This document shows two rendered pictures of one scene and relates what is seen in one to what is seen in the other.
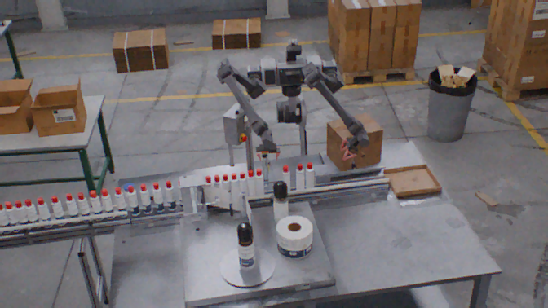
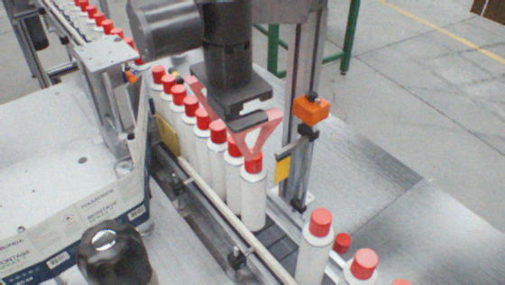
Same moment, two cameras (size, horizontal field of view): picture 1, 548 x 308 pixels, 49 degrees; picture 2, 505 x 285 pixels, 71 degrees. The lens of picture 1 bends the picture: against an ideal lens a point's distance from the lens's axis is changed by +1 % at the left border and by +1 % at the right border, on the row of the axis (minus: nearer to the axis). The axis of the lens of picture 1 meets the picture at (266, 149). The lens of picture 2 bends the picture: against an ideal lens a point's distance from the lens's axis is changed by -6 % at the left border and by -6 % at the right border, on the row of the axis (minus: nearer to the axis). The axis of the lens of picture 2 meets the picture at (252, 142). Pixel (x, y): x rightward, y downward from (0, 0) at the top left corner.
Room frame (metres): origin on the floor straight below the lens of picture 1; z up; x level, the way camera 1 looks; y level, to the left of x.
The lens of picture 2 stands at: (2.76, -0.36, 1.55)
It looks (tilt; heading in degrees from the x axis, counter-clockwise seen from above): 42 degrees down; 60
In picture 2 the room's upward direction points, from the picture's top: straight up
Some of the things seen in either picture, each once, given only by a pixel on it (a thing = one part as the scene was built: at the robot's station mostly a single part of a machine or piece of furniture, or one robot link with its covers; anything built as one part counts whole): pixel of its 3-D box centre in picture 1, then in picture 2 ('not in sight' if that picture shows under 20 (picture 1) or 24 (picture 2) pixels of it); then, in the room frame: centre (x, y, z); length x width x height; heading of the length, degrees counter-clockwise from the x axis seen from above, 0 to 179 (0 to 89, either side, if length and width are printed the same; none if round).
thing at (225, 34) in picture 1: (236, 33); not in sight; (7.53, 0.32, 0.11); 0.65 x 0.54 x 0.22; 89
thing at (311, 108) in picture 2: (266, 169); (291, 174); (3.05, 0.01, 1.05); 0.10 x 0.04 x 0.33; 8
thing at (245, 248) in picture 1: (245, 245); not in sight; (2.38, 0.14, 1.04); 0.09 x 0.09 x 0.29
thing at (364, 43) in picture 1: (369, 26); not in sight; (6.73, -1.30, 0.45); 1.20 x 0.84 x 0.89; 3
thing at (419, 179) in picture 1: (412, 179); not in sight; (3.13, -0.94, 0.85); 0.30 x 0.26 x 0.04; 98
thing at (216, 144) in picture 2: (243, 186); (221, 162); (2.98, 0.16, 0.98); 0.05 x 0.05 x 0.20
